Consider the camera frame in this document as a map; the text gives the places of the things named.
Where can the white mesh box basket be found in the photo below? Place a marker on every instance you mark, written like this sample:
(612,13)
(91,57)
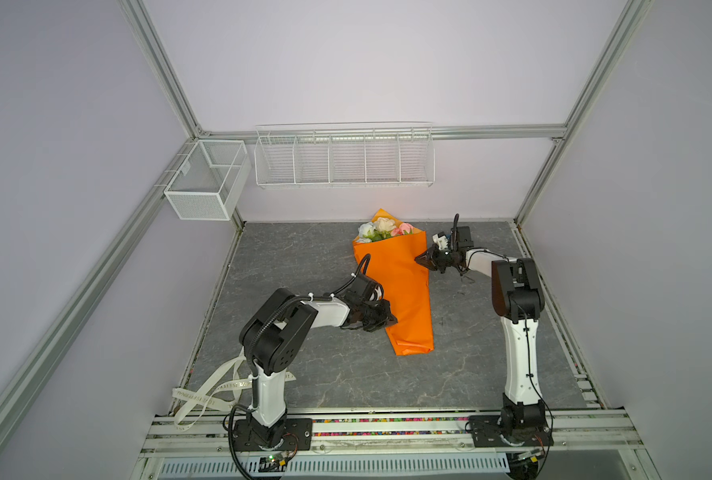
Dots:
(209,181)

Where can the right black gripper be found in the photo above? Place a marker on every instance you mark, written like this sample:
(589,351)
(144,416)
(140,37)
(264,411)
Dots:
(429,260)

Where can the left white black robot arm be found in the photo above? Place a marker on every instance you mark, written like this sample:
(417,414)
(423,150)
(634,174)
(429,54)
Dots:
(272,339)

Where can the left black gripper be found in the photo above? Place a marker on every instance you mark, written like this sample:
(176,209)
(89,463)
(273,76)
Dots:
(384,318)

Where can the cream fake rose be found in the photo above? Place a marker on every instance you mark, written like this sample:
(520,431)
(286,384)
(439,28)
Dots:
(384,225)

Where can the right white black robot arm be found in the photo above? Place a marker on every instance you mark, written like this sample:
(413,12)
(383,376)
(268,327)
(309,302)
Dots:
(518,299)

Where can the white printed ribbon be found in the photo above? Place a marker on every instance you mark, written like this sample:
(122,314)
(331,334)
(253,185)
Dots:
(237,386)

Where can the white wire shelf basket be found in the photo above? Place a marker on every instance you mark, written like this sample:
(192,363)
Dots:
(358,154)

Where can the orange wrapping paper sheet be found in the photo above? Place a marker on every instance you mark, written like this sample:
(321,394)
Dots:
(405,285)

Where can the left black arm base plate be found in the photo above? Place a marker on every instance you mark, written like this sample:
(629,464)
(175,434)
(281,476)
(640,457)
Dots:
(294,433)

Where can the white fake rose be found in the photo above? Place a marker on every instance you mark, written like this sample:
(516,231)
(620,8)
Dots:
(366,233)

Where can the dark pink fake rose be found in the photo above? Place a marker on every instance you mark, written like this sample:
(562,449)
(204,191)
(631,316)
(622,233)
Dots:
(402,229)

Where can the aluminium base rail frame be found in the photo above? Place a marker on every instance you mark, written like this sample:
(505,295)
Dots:
(400,432)

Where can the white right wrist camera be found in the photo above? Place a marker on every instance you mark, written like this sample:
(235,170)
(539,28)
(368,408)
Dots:
(442,241)

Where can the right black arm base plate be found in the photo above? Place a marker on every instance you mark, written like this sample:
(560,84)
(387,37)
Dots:
(491,431)

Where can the white slotted cable duct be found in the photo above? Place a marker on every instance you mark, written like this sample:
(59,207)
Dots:
(314,466)

